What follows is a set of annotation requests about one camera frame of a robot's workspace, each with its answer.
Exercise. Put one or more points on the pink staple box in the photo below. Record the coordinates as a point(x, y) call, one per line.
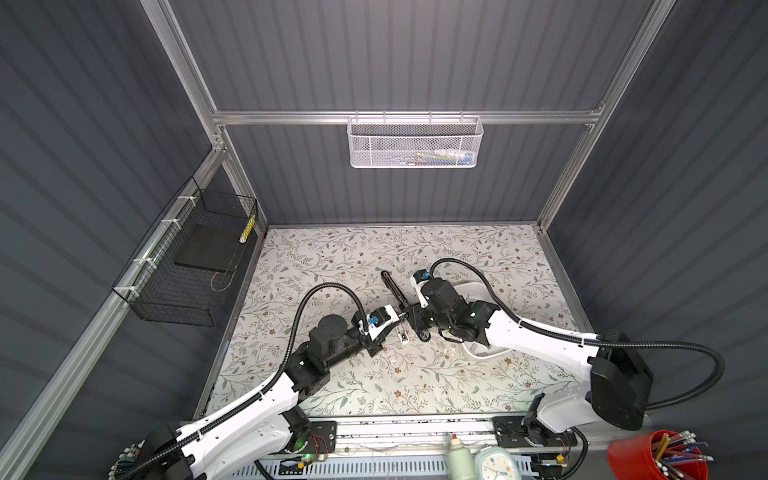
point(402, 335)

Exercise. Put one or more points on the green glue bottle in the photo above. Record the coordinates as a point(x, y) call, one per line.
point(459, 461)

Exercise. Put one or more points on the red pencil cup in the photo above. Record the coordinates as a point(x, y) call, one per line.
point(660, 455)

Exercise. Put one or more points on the floral table mat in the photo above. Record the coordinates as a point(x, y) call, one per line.
point(307, 273)

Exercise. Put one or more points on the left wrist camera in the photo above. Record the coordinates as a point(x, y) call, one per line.
point(378, 317)

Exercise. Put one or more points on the yellow marker pen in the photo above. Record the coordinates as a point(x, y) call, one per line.
point(248, 228)

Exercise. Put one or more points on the black stapler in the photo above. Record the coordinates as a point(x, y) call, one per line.
point(402, 301)

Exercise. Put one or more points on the white wire mesh basket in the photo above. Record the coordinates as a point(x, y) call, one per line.
point(414, 142)

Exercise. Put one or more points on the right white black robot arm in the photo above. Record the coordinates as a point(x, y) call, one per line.
point(614, 380)

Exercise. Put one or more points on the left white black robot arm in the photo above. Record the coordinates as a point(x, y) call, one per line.
point(269, 418)

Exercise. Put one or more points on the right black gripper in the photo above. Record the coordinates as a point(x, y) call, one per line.
point(414, 317)

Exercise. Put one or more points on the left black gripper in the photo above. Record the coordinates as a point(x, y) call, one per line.
point(374, 346)

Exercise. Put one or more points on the white plastic tray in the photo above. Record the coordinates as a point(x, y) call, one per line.
point(472, 291)

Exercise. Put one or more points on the mint alarm clock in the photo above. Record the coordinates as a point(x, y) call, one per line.
point(496, 463)

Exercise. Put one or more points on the jar of coloured pencils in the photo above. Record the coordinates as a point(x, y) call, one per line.
point(125, 460)

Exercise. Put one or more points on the black wire basket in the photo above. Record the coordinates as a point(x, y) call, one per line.
point(194, 264)

